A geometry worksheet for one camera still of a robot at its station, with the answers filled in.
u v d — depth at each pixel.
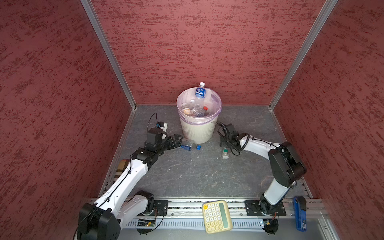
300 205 0.71
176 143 0.71
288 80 1.03
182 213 0.73
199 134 0.87
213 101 0.92
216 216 0.70
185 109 0.88
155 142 0.59
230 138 0.74
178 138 0.71
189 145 0.95
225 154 0.91
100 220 0.37
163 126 0.73
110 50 0.88
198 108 0.85
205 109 1.00
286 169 0.47
